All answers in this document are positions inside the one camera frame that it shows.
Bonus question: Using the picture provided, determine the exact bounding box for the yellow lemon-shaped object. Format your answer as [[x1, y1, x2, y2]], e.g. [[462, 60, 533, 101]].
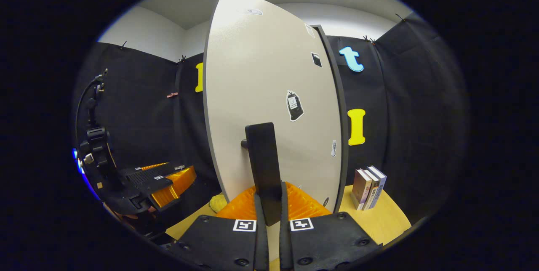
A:
[[209, 194, 228, 213]]

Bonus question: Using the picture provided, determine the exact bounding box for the beige cabinet door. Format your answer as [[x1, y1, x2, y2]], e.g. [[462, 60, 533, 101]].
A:
[[203, 0, 344, 221]]

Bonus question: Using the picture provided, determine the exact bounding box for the dark grey cabinet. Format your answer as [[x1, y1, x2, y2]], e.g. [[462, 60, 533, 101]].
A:
[[312, 24, 350, 213]]

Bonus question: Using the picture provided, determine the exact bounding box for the white spine book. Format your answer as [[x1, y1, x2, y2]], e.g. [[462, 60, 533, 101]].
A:
[[363, 168, 381, 210]]

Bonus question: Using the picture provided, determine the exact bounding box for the black door handle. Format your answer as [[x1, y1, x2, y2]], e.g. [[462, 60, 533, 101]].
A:
[[241, 122, 283, 226]]

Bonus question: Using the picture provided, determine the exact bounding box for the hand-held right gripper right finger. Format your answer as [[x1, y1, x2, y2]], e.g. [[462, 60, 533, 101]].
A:
[[279, 181, 382, 271]]

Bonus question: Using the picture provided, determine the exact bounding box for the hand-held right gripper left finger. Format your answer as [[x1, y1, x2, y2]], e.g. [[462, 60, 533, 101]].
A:
[[166, 181, 270, 271]]

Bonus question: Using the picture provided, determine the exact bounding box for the black backdrop cloth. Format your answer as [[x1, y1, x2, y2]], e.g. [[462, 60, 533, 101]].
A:
[[72, 12, 470, 238]]

